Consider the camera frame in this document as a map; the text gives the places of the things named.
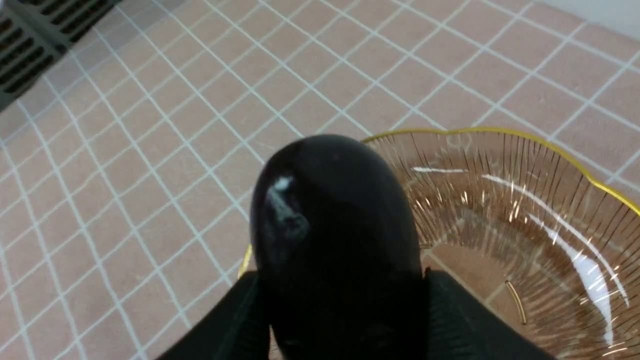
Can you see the grey slotted vent grate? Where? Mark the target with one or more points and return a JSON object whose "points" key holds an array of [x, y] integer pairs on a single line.
{"points": [[35, 34]]}

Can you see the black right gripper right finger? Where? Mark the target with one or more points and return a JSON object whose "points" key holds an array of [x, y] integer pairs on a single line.
{"points": [[459, 327]]}

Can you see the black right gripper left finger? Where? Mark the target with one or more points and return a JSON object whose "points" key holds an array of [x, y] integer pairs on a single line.
{"points": [[237, 328]]}

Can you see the gold-rimmed ribbed glass bowl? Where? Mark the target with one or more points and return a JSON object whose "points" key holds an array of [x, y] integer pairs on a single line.
{"points": [[530, 234]]}

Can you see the dark purple eggplant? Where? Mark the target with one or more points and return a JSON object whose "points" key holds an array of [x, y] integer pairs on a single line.
{"points": [[337, 252]]}

